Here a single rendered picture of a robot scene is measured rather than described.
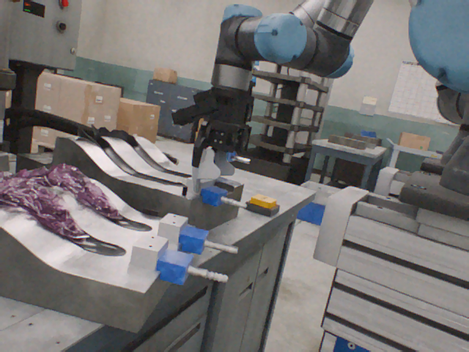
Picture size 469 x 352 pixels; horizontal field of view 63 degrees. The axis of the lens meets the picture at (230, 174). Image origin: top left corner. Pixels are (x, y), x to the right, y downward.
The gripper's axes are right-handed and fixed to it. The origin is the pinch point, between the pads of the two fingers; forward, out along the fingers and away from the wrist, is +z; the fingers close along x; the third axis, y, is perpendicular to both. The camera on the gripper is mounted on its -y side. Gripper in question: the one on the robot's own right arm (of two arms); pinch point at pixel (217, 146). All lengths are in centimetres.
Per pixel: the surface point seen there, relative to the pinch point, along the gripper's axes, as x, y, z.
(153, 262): -59, 23, 8
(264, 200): -0.1, 17.3, 11.4
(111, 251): -58, 15, 10
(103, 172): -36.0, -7.9, 6.5
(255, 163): 356, -117, 61
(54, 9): 1, -73, -32
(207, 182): -29.0, 13.6, 3.7
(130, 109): 319, -297, 28
